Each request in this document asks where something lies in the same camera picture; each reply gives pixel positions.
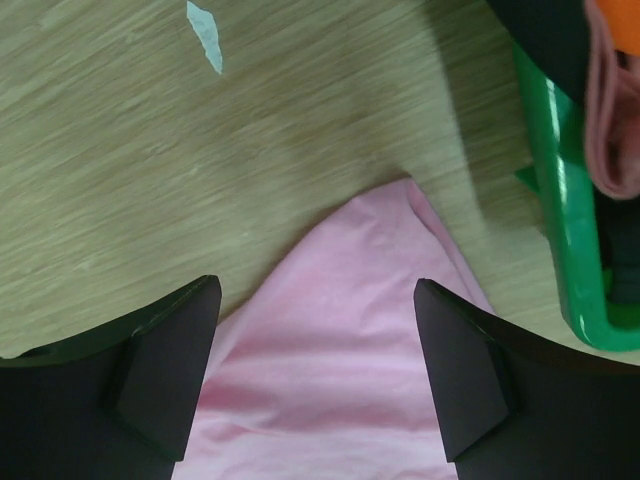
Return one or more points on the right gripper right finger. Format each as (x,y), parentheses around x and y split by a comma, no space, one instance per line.
(514,405)

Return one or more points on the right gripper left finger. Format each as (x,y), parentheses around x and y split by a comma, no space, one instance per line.
(116,401)

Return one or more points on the green plastic bin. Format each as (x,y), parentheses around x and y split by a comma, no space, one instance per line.
(555,128)

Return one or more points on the black garment in bin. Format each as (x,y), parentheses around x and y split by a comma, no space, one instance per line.
(555,35)

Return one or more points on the pink t shirt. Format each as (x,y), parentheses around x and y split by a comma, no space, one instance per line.
(321,375)

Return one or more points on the orange t shirt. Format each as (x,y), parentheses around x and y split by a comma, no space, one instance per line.
(622,17)

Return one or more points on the dusty pink garment in bin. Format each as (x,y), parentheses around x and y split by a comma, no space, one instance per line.
(612,112)

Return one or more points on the white paper scrap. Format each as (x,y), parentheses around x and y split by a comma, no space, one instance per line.
(205,28)

